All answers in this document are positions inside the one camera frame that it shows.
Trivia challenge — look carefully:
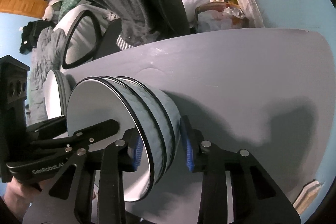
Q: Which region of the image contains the clear plastic bag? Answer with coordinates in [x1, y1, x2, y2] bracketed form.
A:
[196, 2, 249, 33]

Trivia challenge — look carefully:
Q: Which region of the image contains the small white plate black rim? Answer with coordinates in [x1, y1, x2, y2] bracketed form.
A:
[56, 70, 72, 110]
[43, 69, 66, 121]

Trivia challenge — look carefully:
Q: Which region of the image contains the black clothes pile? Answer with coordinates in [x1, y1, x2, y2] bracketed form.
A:
[19, 20, 48, 54]

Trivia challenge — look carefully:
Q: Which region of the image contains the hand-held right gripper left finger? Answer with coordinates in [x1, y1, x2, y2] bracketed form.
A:
[22, 128, 144, 224]

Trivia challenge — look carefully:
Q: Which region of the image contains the striped cloth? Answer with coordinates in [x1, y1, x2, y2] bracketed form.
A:
[116, 34, 135, 50]

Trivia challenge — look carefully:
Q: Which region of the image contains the person's left hand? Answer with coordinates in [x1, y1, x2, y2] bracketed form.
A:
[5, 182, 36, 214]

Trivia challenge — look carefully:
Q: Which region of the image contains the large white plate black rim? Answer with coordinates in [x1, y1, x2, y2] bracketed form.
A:
[61, 10, 102, 70]

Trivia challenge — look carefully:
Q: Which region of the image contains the dark chair backrest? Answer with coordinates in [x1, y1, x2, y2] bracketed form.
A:
[95, 17, 123, 61]

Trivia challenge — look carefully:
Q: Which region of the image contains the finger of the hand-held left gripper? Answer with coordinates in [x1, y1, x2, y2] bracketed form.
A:
[30, 120, 120, 152]
[26, 114, 67, 140]

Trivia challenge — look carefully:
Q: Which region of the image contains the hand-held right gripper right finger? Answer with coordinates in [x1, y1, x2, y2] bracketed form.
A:
[181, 115, 301, 224]

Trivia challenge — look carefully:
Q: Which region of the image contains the grey quilted comforter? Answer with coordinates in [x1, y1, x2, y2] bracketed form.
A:
[26, 27, 69, 125]

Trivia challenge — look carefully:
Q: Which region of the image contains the pale wooden board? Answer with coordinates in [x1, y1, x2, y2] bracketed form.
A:
[292, 180, 323, 216]

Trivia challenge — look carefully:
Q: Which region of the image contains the green patterned cloth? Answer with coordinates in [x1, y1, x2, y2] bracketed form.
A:
[58, 0, 82, 20]

